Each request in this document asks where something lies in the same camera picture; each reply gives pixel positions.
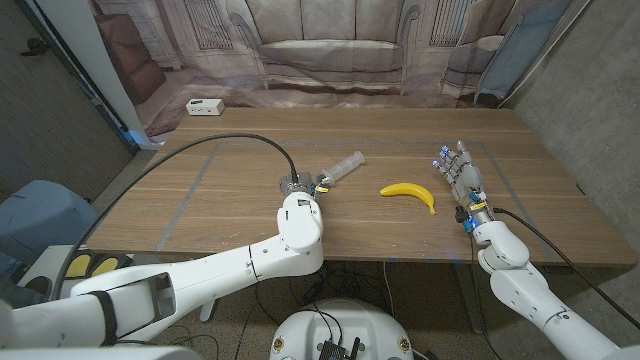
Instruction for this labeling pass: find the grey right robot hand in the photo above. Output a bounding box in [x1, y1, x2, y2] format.
[432, 139, 494, 234]

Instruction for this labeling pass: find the white floor platform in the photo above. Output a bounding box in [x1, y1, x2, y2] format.
[19, 244, 151, 301]

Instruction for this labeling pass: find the large clear plastic syringe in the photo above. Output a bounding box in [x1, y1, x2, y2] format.
[319, 151, 367, 187]

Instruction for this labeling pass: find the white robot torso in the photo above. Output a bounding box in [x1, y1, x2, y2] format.
[269, 298, 415, 360]

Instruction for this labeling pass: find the black shoe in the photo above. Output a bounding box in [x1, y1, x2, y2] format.
[24, 276, 52, 297]

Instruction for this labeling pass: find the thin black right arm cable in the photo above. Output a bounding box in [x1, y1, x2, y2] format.
[466, 233, 502, 360]

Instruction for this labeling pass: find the black floor cable bundle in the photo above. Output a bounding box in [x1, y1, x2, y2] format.
[252, 258, 396, 326]

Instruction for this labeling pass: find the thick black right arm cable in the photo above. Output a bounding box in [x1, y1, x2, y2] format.
[492, 206, 640, 327]

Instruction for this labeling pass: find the person's leg in jeans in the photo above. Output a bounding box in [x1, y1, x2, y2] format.
[0, 249, 36, 307]

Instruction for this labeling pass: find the grey tape outline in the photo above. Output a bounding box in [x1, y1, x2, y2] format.
[157, 141, 557, 262]

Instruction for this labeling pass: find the blue-grey upholstered seat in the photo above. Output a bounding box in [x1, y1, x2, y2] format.
[0, 179, 105, 264]

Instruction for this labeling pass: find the white table leg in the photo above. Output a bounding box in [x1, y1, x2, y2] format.
[199, 298, 217, 324]

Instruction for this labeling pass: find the grey table leg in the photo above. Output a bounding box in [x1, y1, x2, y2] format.
[454, 262, 487, 335]

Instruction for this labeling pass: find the white floor cable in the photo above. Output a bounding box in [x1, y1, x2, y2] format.
[382, 260, 396, 319]

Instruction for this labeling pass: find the printed sofa room backdrop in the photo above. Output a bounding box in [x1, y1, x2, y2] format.
[89, 0, 591, 139]

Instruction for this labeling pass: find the yellow toy banana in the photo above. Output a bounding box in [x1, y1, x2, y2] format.
[379, 182, 437, 217]

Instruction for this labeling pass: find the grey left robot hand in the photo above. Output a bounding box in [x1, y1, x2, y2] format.
[277, 169, 335, 197]

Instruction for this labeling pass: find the white upright panel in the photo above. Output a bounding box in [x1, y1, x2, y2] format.
[34, 0, 162, 151]

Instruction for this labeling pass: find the white power box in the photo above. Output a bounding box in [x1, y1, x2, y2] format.
[185, 98, 225, 117]

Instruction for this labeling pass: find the black and yellow foot pedal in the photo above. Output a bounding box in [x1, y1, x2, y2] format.
[63, 251, 134, 281]

